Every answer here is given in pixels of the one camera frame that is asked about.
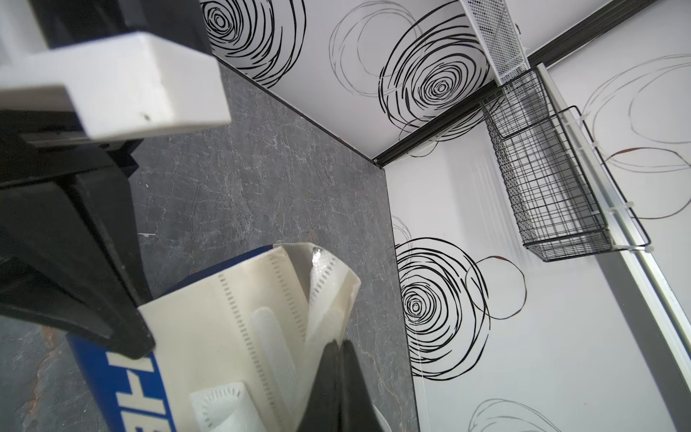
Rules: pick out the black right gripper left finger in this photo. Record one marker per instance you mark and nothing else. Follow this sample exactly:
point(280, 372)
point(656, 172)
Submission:
point(323, 409)

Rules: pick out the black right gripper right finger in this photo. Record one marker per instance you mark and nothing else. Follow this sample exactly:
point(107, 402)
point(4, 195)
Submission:
point(356, 412)

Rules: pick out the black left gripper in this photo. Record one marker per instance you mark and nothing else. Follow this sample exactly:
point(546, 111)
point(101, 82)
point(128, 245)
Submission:
point(70, 255)

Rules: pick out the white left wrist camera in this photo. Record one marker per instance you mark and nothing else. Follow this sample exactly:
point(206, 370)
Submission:
point(114, 70)

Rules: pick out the black wire basket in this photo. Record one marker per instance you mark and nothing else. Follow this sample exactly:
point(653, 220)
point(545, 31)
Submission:
point(564, 200)

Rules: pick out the white mesh wall shelf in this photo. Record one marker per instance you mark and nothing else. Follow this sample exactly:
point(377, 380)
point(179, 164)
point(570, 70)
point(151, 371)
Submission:
point(499, 37)

